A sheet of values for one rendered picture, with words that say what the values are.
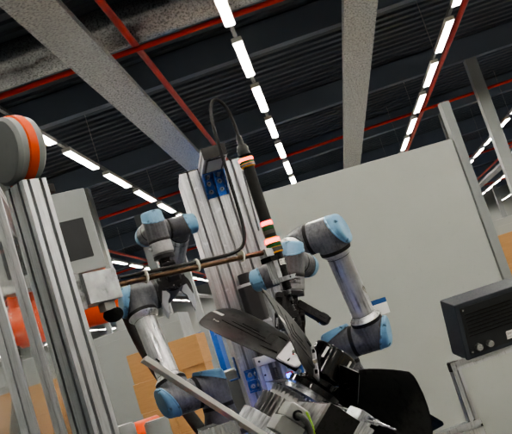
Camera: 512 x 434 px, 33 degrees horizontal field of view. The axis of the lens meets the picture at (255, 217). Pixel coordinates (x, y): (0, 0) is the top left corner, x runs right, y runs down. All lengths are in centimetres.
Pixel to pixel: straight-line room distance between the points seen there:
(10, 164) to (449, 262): 295
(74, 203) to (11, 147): 452
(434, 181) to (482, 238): 38
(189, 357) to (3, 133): 861
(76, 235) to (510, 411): 336
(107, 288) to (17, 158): 35
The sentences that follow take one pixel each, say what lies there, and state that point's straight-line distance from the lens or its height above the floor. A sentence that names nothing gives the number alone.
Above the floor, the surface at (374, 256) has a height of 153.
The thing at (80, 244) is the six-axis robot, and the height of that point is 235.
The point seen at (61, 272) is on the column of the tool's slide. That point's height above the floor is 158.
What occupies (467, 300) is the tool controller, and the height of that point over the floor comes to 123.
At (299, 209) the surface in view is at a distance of 429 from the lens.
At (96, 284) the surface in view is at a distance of 194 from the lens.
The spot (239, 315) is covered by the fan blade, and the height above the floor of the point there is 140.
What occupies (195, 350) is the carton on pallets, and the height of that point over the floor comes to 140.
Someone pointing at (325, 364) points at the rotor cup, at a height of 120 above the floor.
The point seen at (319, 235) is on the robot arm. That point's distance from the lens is 303.
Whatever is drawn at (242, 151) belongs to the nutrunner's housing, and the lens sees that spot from 241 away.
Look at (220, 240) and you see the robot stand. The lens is 337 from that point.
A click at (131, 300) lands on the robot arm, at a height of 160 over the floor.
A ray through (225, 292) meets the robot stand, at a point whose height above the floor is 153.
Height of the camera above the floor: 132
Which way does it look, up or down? 8 degrees up
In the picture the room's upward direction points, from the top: 18 degrees counter-clockwise
